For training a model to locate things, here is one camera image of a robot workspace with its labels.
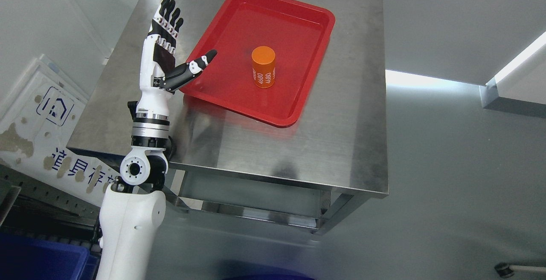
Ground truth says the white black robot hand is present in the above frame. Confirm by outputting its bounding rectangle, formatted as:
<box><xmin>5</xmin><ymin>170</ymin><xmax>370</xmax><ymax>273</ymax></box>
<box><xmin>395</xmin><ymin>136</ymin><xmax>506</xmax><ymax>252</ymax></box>
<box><xmin>135</xmin><ymin>0</ymin><xmax>217</xmax><ymax>119</ymax></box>

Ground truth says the orange cylindrical capacitor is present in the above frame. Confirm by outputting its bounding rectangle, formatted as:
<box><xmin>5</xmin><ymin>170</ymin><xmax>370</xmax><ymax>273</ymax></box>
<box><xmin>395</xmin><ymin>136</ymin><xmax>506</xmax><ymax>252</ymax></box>
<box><xmin>251</xmin><ymin>46</ymin><xmax>276</xmax><ymax>88</ymax></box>

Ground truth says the red plastic tray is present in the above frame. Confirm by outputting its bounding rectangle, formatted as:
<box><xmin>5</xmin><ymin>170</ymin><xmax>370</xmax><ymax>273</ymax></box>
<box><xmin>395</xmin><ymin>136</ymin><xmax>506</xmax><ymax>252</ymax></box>
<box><xmin>181</xmin><ymin>0</ymin><xmax>335</xmax><ymax>128</ymax></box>

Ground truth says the white sign board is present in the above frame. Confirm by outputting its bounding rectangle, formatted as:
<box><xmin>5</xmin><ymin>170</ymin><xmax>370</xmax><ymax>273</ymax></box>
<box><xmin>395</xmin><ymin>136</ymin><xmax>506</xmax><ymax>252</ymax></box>
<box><xmin>0</xmin><ymin>55</ymin><xmax>118</xmax><ymax>206</ymax></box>

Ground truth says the stainless steel table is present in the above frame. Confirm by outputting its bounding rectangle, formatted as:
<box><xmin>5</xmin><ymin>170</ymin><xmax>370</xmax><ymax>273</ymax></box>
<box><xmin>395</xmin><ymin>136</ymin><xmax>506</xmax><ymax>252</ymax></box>
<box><xmin>67</xmin><ymin>0</ymin><xmax>389</xmax><ymax>234</ymax></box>

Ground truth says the blue bin far left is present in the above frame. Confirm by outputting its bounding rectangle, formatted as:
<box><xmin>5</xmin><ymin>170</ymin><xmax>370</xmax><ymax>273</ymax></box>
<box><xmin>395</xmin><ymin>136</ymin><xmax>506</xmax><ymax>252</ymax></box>
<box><xmin>0</xmin><ymin>233</ymin><xmax>98</xmax><ymax>280</ymax></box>

